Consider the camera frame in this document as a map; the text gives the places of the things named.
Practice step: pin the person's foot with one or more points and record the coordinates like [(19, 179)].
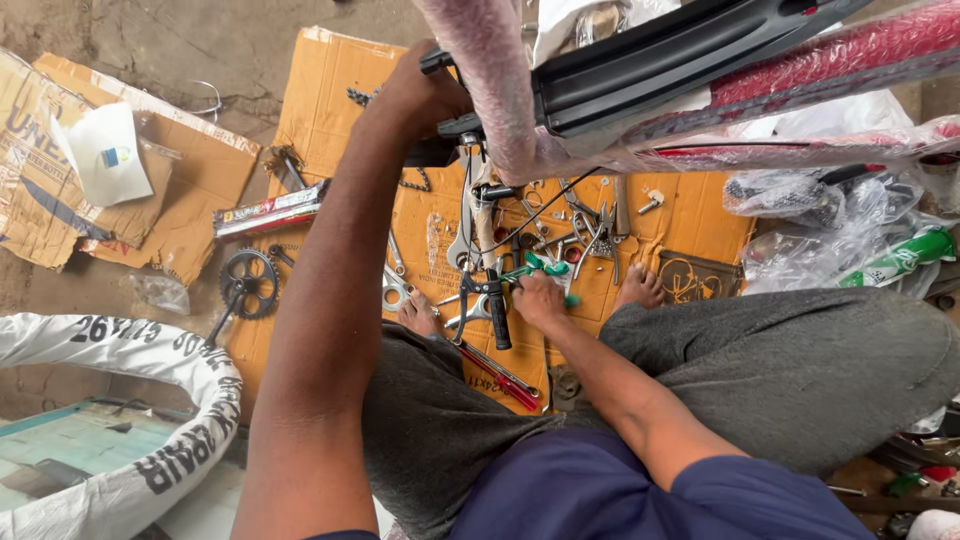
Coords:
[(639, 286), (418, 315)]

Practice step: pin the person's right fingers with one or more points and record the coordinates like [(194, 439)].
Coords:
[(536, 281)]

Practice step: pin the scattered small metal parts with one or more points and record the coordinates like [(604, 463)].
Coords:
[(559, 232)]

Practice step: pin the white plastic bag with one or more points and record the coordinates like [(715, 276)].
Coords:
[(562, 26)]

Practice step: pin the brake lever with black grip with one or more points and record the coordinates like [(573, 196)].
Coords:
[(496, 315)]

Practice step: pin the person's left hand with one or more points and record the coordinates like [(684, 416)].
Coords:
[(409, 94)]

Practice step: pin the orange cardboard sheet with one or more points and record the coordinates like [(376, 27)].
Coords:
[(330, 105)]

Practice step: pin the person's blue shirt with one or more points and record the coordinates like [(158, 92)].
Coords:
[(600, 487)]

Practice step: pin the silver pliers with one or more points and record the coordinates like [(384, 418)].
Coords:
[(604, 232)]

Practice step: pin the red wrapped bicycle frame tube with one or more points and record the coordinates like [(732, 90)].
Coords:
[(825, 64)]

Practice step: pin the small silver wrench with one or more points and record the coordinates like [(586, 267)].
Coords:
[(395, 251)]

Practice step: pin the flattened brown cardboard box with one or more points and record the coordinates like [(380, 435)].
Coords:
[(30, 195)]

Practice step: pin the white paper sheet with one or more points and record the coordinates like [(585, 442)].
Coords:
[(105, 161)]

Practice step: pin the pink wrapped bicycle frame tube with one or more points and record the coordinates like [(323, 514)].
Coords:
[(491, 82)]

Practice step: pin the person's grey shorts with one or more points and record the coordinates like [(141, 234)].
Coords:
[(787, 367)]

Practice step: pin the green and white packet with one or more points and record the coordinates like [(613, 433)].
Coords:
[(900, 259)]

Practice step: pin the bicycle tyre in white wrap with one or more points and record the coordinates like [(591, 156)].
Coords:
[(187, 360)]

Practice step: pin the person's right hand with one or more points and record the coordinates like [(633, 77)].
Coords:
[(540, 301)]

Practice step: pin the metal hammer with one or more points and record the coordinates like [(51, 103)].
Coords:
[(621, 206)]

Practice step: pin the large silver spanner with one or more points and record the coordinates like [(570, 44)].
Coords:
[(463, 232)]

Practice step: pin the heap of clear plastic bags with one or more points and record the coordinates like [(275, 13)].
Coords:
[(810, 247)]

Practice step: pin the person's left fingers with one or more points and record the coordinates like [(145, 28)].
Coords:
[(450, 94)]

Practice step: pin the heap of bicycle parts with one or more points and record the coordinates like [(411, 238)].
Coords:
[(915, 472)]

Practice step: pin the white-headed bolt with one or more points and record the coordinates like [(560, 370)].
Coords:
[(652, 201)]

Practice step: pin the black metal tool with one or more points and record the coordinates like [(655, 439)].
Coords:
[(292, 169)]

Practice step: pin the person's left foot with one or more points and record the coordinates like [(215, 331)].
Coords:
[(418, 315)]

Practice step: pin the small clear plastic bag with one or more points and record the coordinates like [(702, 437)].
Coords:
[(161, 292)]

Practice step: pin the person's right foot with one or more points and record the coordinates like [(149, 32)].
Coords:
[(639, 286)]

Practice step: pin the brown card with bicycle drawing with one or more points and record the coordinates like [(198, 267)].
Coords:
[(697, 277)]

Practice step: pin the teal board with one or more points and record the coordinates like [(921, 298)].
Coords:
[(82, 442)]

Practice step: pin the long red printed packet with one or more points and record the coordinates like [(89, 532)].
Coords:
[(266, 214)]

